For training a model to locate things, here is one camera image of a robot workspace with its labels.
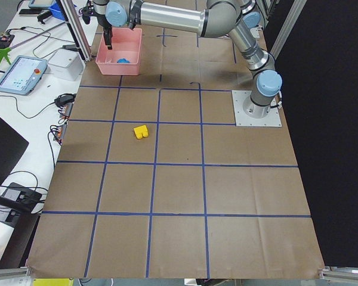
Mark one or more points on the blue toy block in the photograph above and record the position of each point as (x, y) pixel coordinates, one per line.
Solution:
(123, 60)

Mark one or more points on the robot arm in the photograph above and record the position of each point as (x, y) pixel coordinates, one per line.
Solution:
(218, 19)

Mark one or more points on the white cube device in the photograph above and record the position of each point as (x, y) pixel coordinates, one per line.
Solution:
(66, 64)

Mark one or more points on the black laptop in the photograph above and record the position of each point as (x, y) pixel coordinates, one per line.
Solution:
(12, 147)

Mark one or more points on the black power adapter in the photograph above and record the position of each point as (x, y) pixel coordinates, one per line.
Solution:
(64, 99)

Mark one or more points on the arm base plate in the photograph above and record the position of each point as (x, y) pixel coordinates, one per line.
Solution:
(247, 114)

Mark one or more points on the aluminium frame post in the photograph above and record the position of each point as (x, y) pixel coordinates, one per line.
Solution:
(69, 13)

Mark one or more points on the yellow toy block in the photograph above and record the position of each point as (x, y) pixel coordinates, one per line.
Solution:
(141, 132)

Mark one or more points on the black hub device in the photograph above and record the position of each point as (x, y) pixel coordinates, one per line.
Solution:
(20, 198)

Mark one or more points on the pink plastic box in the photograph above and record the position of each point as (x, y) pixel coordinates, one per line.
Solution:
(126, 43)

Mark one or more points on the blue storage bin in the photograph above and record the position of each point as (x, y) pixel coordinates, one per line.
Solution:
(56, 11)

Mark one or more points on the teach pendant tablet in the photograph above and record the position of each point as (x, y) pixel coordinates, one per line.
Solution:
(23, 75)

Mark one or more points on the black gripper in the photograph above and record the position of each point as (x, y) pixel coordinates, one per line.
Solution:
(103, 21)

